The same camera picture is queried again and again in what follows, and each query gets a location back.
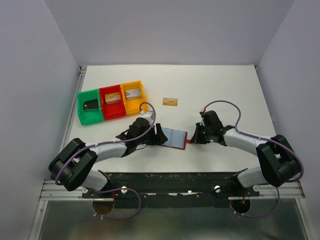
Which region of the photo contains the red leather card holder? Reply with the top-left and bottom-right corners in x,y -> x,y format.
162,127 -> 188,150

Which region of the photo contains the gold VIP card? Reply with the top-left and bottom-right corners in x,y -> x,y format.
162,97 -> 178,106

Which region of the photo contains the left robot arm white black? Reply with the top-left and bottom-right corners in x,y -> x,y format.
48,117 -> 168,198

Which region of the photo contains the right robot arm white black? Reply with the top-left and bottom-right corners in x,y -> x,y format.
190,110 -> 302,196

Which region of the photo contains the silver card in yellow bin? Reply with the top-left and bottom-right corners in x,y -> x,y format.
125,88 -> 142,100

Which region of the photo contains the gold card in red bin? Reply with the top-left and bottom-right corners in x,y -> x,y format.
104,92 -> 121,105

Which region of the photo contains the black card in green bin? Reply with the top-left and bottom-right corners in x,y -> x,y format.
83,99 -> 99,112

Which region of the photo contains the yellow plastic bin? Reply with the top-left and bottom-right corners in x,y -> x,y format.
120,80 -> 147,116

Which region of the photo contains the red plastic bin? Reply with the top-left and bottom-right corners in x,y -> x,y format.
98,84 -> 126,121

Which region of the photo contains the green plastic bin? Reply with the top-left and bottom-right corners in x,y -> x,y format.
77,88 -> 104,126

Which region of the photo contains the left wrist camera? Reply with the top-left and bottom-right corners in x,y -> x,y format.
139,109 -> 154,124

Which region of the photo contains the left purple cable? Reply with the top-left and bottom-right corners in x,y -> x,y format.
54,101 -> 157,221

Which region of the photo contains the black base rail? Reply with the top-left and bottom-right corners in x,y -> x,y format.
82,172 -> 260,209

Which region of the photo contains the aluminium frame rail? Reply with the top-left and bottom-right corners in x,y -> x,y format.
39,65 -> 87,201

